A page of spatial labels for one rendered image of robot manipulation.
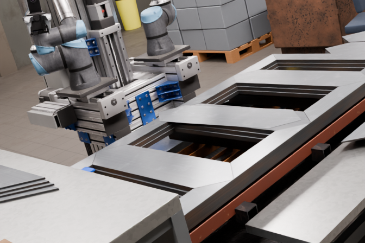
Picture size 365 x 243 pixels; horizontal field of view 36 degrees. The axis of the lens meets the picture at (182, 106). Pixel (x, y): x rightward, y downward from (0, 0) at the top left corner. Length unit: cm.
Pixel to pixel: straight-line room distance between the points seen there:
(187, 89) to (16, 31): 723
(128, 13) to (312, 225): 902
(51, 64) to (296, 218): 140
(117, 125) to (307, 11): 361
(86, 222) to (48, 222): 11
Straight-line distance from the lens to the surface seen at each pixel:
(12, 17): 997
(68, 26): 242
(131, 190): 148
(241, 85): 275
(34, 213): 155
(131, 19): 1053
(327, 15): 586
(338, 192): 187
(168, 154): 211
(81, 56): 268
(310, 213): 179
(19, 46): 1000
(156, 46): 297
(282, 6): 610
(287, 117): 220
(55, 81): 319
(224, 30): 645
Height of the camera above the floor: 166
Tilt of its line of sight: 18 degrees down
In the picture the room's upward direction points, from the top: 15 degrees counter-clockwise
